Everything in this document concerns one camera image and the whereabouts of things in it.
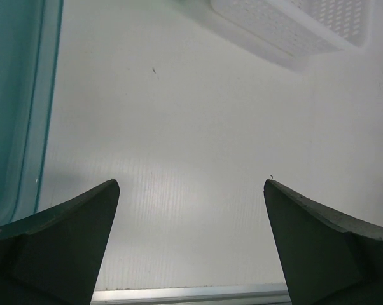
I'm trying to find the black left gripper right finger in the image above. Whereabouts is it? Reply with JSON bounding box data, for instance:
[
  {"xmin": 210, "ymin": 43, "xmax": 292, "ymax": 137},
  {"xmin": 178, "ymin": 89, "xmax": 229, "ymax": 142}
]
[{"xmin": 264, "ymin": 179, "xmax": 383, "ymax": 304}]

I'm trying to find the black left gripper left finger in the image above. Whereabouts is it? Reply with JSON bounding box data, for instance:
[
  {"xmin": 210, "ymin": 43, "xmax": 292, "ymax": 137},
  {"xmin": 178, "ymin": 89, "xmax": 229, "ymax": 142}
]
[{"xmin": 0, "ymin": 179, "xmax": 120, "ymax": 304}]

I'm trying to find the translucent blue plastic tray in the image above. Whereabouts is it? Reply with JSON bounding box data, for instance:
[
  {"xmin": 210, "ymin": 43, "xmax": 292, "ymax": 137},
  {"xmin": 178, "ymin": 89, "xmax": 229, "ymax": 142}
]
[{"xmin": 0, "ymin": 1, "xmax": 63, "ymax": 226}]

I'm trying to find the white perforated plastic basket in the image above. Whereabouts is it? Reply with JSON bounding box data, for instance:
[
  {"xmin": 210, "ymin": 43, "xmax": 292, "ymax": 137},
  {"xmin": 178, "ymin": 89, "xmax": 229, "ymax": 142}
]
[{"xmin": 175, "ymin": 1, "xmax": 375, "ymax": 70}]

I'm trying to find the aluminium rail frame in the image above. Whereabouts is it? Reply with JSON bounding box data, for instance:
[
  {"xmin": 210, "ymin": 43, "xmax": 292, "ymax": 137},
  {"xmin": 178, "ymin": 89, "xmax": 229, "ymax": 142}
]
[{"xmin": 91, "ymin": 284, "xmax": 291, "ymax": 304}]

